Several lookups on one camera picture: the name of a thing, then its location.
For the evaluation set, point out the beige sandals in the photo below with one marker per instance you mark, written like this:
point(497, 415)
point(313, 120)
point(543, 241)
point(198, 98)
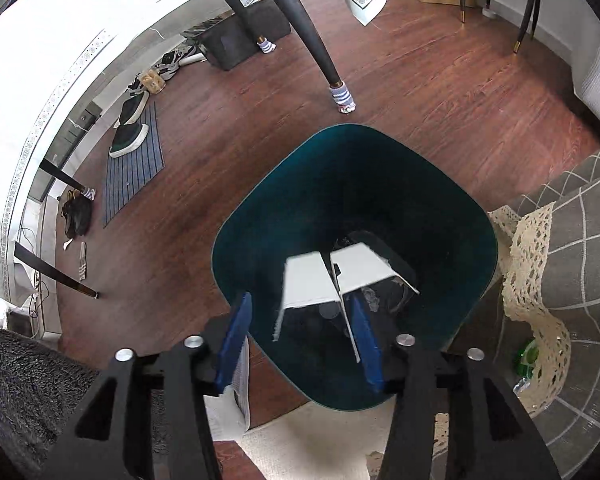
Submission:
point(151, 82)

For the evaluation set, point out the white cardboard box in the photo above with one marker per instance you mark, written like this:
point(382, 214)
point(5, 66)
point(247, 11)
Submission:
point(307, 280)

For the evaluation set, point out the grey shaggy rug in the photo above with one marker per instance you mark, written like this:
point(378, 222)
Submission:
point(25, 385)

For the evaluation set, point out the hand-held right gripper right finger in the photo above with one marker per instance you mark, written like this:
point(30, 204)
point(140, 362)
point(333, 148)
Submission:
point(367, 345)

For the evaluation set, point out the dark green white shoe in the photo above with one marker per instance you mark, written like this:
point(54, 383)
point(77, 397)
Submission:
point(131, 110)
point(128, 140)

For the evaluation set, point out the grey white sneakers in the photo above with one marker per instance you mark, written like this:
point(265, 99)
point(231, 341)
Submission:
point(177, 60)

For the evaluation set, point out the grey checked tablecloth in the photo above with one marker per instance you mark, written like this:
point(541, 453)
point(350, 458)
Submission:
point(580, 260)

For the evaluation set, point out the striped floor mat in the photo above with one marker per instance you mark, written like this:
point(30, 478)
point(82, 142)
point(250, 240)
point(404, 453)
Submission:
point(132, 180)

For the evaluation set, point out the white printed paper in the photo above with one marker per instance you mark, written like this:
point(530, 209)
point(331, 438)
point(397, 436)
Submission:
point(230, 415)

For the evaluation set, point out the cream rug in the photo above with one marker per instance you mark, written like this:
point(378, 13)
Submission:
point(320, 440)

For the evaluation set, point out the black table leg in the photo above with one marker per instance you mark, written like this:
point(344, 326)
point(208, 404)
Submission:
point(62, 176)
point(300, 25)
point(240, 10)
point(55, 270)

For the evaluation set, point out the dark storage box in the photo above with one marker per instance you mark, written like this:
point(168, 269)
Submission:
point(245, 35)

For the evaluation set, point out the grey drawer cabinet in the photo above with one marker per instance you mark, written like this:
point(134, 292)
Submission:
point(65, 145)

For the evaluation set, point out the striped leg sock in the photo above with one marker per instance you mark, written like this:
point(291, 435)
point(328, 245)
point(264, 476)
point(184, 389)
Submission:
point(266, 46)
point(88, 193)
point(343, 99)

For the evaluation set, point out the dark green trash bin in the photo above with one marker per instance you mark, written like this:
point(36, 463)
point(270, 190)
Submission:
point(330, 185)

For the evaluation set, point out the white slipper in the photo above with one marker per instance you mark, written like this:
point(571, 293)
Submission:
point(82, 260)

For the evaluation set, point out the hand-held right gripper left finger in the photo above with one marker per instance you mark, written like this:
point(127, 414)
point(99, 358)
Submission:
point(235, 345)

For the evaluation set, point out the black bag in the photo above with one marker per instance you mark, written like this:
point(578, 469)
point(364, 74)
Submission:
point(76, 215)

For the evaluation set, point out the green bottle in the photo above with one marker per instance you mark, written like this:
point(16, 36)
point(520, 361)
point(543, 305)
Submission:
point(526, 360)

